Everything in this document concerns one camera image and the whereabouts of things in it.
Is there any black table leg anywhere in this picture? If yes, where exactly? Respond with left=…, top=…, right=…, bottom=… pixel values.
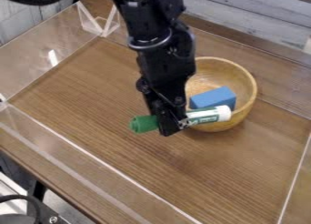
left=33, top=180, right=46, bottom=201

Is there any brown wooden bowl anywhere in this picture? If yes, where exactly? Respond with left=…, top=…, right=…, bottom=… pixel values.
left=185, top=56, right=257, bottom=133

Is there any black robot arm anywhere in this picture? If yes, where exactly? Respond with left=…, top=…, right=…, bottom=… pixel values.
left=112, top=0, right=196, bottom=137

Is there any clear acrylic tray wall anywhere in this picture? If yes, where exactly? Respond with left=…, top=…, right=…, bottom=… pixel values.
left=0, top=0, right=311, bottom=224

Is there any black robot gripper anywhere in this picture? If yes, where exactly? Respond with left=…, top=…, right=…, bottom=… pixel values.
left=134, top=21, right=196, bottom=137

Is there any black metal bracket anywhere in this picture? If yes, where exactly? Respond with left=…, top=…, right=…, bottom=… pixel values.
left=25, top=201, right=70, bottom=224

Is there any green and white marker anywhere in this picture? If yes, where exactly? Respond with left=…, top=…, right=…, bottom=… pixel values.
left=128, top=106, right=232, bottom=134

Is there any blue rectangular block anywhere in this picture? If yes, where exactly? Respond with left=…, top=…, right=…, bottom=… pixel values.
left=189, top=87, right=236, bottom=109

